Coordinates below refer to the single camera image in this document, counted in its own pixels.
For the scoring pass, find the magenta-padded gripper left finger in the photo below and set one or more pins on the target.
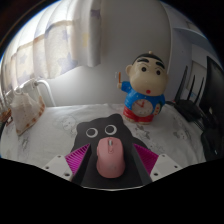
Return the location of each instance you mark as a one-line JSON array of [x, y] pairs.
[[76, 158]]

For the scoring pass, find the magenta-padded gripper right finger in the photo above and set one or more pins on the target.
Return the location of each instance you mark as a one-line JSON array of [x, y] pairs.
[[147, 158]]

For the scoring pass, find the pink computer mouse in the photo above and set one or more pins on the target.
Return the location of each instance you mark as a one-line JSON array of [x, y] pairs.
[[110, 160]]

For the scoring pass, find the black cat-shaped mouse pad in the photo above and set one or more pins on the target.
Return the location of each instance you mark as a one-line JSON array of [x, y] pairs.
[[125, 131]]

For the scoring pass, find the white printed tablecloth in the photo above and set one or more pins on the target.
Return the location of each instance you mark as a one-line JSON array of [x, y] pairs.
[[53, 133]]

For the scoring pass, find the cartoon boy figurine clock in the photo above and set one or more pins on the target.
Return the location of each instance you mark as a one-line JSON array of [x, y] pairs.
[[145, 96]]

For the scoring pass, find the black router with antennas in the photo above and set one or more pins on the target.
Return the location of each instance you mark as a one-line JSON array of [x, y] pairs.
[[190, 108]]

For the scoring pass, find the small black box device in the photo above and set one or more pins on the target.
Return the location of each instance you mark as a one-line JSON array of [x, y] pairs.
[[213, 145]]

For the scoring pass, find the large white conch shell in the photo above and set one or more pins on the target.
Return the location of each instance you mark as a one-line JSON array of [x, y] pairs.
[[26, 110]]

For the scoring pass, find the black computer monitor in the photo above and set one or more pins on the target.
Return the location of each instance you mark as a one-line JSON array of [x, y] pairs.
[[215, 90]]

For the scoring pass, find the white star-print curtain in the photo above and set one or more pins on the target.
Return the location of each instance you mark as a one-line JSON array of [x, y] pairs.
[[56, 43]]

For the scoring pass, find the white wall shelf unit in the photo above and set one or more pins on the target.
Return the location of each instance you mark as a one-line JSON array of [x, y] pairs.
[[190, 40]]

